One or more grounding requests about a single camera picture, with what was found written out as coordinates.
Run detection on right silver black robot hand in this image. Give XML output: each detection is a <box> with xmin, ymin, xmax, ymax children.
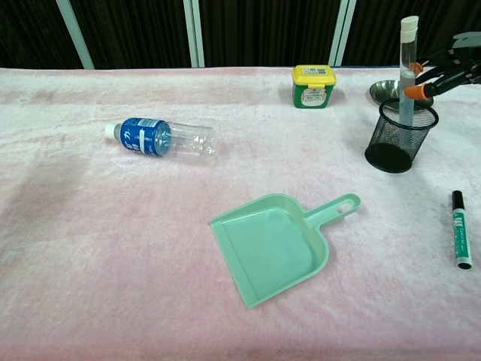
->
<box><xmin>404</xmin><ymin>32</ymin><xmax>481</xmax><ymax>102</ymax></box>

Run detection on clear test tube white cap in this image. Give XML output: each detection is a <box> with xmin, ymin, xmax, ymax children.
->
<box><xmin>398</xmin><ymin>15</ymin><xmax>419</xmax><ymax>126</ymax></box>

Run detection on round stainless steel dish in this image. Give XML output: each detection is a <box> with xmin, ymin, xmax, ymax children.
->
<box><xmin>369</xmin><ymin>79</ymin><xmax>435</xmax><ymax>108</ymax></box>

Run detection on black mesh pen holder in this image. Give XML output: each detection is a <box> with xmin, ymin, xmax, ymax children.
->
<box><xmin>364</xmin><ymin>98</ymin><xmax>440</xmax><ymax>174</ymax></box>

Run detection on green tub with yellow lid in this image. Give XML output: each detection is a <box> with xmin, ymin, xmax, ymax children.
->
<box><xmin>291</xmin><ymin>64</ymin><xmax>338</xmax><ymax>110</ymax></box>

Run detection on green marker with black cap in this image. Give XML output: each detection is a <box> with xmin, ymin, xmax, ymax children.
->
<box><xmin>451</xmin><ymin>190</ymin><xmax>473</xmax><ymax>270</ymax></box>

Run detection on mint green plastic dustpan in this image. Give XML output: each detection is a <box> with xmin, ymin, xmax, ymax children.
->
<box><xmin>209</xmin><ymin>193</ymin><xmax>362</xmax><ymax>311</ymax></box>

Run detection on clear bottle with blue label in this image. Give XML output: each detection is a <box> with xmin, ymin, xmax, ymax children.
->
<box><xmin>104</xmin><ymin>117</ymin><xmax>219</xmax><ymax>159</ymax></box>

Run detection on pink plush table cloth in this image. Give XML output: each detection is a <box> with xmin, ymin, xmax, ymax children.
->
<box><xmin>0</xmin><ymin>66</ymin><xmax>481</xmax><ymax>361</ymax></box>

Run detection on white metal frame post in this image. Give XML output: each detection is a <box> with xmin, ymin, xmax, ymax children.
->
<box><xmin>183</xmin><ymin>0</ymin><xmax>206</xmax><ymax>69</ymax></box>
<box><xmin>328</xmin><ymin>0</ymin><xmax>357</xmax><ymax>68</ymax></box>
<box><xmin>55</xmin><ymin>0</ymin><xmax>95</xmax><ymax>70</ymax></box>

